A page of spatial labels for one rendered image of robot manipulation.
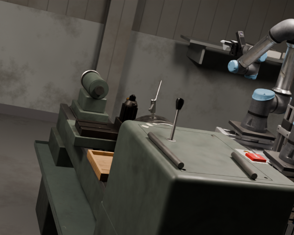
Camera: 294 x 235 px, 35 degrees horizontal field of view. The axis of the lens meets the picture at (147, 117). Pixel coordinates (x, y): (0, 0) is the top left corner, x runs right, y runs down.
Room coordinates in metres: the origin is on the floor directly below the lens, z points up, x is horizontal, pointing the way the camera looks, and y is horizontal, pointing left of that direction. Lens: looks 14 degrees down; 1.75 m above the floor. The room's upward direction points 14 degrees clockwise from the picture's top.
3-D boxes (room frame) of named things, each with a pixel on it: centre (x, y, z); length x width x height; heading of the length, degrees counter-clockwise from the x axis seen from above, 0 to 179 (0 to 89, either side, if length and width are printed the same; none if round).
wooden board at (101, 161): (2.28, 0.04, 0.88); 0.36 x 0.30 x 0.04; 112
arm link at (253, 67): (2.93, -0.55, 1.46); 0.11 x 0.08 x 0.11; 126
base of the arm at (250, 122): (2.64, -0.61, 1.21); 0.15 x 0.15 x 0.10
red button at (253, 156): (1.71, -0.44, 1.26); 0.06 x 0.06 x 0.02; 22
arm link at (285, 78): (2.72, -0.72, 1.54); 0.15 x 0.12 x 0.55; 126
